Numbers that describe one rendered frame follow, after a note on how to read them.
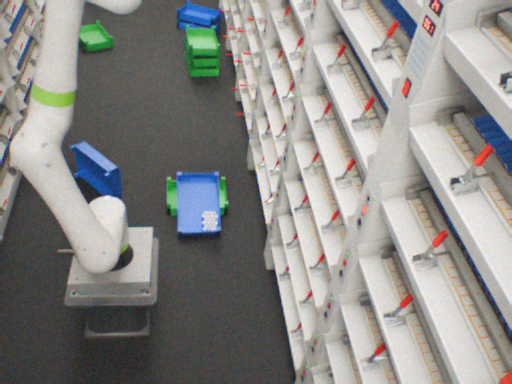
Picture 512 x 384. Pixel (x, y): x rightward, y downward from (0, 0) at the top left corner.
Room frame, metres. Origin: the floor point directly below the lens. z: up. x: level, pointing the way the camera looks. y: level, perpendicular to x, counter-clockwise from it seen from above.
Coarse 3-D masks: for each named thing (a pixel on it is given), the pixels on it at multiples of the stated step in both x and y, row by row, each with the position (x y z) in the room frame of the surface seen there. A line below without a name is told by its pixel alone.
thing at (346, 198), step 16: (320, 80) 1.50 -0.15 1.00; (304, 96) 1.49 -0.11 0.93; (320, 112) 1.40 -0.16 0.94; (336, 128) 1.31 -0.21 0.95; (320, 144) 1.24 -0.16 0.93; (336, 144) 1.23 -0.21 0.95; (336, 160) 1.16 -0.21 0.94; (336, 176) 1.10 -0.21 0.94; (336, 192) 1.03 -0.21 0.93; (352, 192) 1.03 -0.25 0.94; (352, 208) 0.97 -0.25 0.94
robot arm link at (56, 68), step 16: (48, 0) 1.17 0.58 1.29; (64, 0) 1.16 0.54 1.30; (80, 0) 1.18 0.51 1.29; (48, 16) 1.16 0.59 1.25; (64, 16) 1.16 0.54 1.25; (80, 16) 1.19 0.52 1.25; (48, 32) 1.16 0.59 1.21; (64, 32) 1.16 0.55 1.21; (48, 48) 1.15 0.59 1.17; (64, 48) 1.16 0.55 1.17; (48, 64) 1.14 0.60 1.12; (64, 64) 1.15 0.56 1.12; (48, 80) 1.13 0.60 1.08; (64, 80) 1.15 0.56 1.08
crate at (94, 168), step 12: (84, 144) 1.94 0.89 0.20; (84, 156) 1.96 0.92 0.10; (96, 156) 1.86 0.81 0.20; (84, 168) 1.95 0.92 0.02; (96, 168) 1.91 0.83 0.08; (108, 168) 1.79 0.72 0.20; (96, 180) 1.90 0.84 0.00; (108, 180) 1.85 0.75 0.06; (120, 180) 1.80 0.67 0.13; (108, 192) 1.82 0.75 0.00; (120, 192) 1.79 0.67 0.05
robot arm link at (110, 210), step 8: (96, 200) 1.19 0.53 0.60; (104, 200) 1.19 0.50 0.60; (112, 200) 1.19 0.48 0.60; (120, 200) 1.21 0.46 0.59; (96, 208) 1.14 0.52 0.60; (104, 208) 1.15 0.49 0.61; (112, 208) 1.15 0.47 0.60; (120, 208) 1.17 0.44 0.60; (96, 216) 1.10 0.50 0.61; (104, 216) 1.11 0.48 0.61; (112, 216) 1.12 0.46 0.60; (120, 216) 1.14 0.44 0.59; (112, 224) 1.09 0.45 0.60; (120, 224) 1.11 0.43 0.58
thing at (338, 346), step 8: (328, 336) 0.81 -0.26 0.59; (336, 336) 0.82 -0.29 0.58; (344, 336) 0.82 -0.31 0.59; (328, 344) 0.81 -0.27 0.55; (336, 344) 0.81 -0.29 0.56; (344, 344) 0.80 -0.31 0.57; (328, 352) 0.78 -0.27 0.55; (336, 352) 0.78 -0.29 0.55; (344, 352) 0.78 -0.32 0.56; (352, 352) 0.78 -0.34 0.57; (336, 360) 0.76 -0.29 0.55; (344, 360) 0.76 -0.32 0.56; (352, 360) 0.75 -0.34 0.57; (336, 368) 0.73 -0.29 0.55; (344, 368) 0.73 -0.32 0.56; (352, 368) 0.73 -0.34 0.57; (336, 376) 0.71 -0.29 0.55; (344, 376) 0.71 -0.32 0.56; (352, 376) 0.71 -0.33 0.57
